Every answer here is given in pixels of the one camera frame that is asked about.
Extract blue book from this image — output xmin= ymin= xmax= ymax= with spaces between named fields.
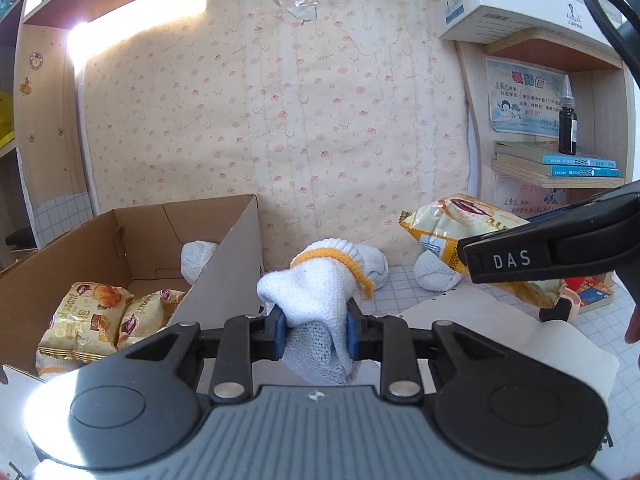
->
xmin=495 ymin=141 xmax=618 ymax=167
xmin=552 ymin=164 xmax=621 ymax=178

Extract pink certificate poster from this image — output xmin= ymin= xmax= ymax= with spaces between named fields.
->
xmin=494 ymin=175 xmax=568 ymax=216

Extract yellow plastic object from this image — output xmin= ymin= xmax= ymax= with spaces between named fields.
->
xmin=0 ymin=91 xmax=17 ymax=150

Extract black cable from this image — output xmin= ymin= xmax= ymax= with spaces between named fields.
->
xmin=582 ymin=0 xmax=640 ymax=86

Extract white paper sheet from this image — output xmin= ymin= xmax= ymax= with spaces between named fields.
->
xmin=397 ymin=290 xmax=621 ymax=403

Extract wooden bookshelf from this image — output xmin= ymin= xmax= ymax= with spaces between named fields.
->
xmin=439 ymin=0 xmax=640 ymax=281

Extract white printed board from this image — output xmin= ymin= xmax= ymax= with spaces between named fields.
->
xmin=0 ymin=365 xmax=51 ymax=480

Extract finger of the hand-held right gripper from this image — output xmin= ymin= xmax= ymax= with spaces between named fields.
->
xmin=459 ymin=180 xmax=640 ymax=286

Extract cardboard box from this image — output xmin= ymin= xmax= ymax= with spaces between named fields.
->
xmin=0 ymin=194 xmax=265 ymax=376

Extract white grid desktop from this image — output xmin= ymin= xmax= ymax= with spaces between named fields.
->
xmin=257 ymin=262 xmax=640 ymax=466

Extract white sock with orange band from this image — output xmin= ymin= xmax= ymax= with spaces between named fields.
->
xmin=256 ymin=240 xmax=377 ymax=387

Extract black dropper bottle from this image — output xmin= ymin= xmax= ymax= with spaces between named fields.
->
xmin=557 ymin=74 xmax=578 ymax=156

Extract yellow croissant packet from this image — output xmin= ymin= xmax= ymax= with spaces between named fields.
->
xmin=116 ymin=287 xmax=187 ymax=351
xmin=37 ymin=282 xmax=133 ymax=363
xmin=398 ymin=194 xmax=567 ymax=308

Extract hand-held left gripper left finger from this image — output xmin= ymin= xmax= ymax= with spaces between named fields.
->
xmin=117 ymin=305 xmax=288 ymax=406

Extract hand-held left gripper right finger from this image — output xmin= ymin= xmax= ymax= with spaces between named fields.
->
xmin=345 ymin=299 xmax=506 ymax=403

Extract wooden side shelf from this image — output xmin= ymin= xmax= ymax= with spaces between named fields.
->
xmin=0 ymin=0 xmax=101 ymax=261

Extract white socks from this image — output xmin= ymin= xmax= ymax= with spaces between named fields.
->
xmin=36 ymin=360 xmax=86 ymax=381

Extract clear wall hook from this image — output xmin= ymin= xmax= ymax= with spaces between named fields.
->
xmin=277 ymin=0 xmax=318 ymax=22

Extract white carton box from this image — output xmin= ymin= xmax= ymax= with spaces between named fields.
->
xmin=439 ymin=0 xmax=626 ymax=43

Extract blue certificate poster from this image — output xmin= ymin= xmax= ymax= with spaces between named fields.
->
xmin=486 ymin=57 xmax=566 ymax=136

